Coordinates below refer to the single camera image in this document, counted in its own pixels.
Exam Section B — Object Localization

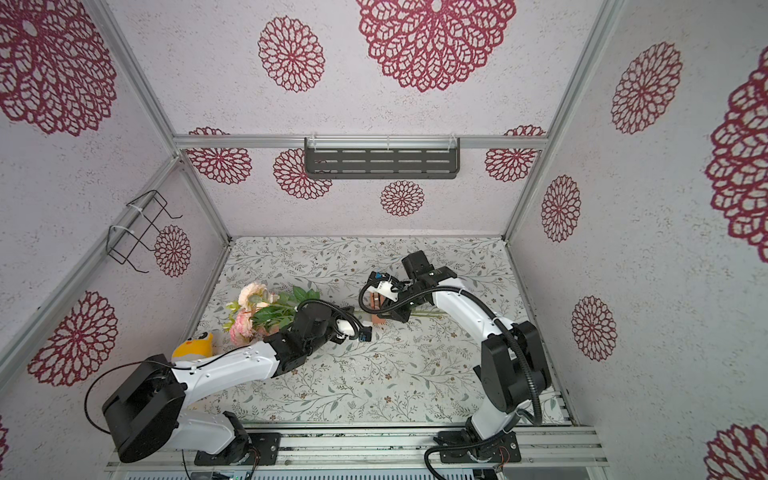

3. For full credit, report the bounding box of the pink artificial rose stem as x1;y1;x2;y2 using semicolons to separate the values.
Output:
224;302;296;347

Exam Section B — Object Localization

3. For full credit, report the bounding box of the cream artificial rose stem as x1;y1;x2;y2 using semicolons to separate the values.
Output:
238;282;279;313

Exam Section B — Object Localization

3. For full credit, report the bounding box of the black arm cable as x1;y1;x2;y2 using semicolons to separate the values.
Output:
83;298;366;480
358;277;544;480

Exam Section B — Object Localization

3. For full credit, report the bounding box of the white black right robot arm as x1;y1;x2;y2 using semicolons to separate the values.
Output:
385;251;552;440

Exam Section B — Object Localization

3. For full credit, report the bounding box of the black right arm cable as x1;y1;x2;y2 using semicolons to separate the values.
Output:
358;277;544;480

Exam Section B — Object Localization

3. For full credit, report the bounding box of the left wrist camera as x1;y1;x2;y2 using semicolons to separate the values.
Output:
336;319;373;342

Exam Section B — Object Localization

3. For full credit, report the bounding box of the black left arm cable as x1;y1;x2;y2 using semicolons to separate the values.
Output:
83;298;366;480

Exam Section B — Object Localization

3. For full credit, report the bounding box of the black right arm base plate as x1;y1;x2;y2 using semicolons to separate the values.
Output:
434;430;522;464

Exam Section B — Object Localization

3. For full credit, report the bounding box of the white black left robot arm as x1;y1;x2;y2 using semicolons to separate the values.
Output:
102;299;372;466

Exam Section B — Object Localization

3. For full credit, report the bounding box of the yellow plush toy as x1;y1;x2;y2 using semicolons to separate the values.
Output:
171;331;214;363

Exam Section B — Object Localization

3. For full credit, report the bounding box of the dark grey wall shelf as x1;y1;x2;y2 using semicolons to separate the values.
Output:
304;136;461;180

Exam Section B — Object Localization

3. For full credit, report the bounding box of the black wire wall basket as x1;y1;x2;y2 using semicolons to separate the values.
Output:
105;189;182;274

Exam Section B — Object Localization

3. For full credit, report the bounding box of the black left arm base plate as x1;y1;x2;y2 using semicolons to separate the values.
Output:
193;432;282;467

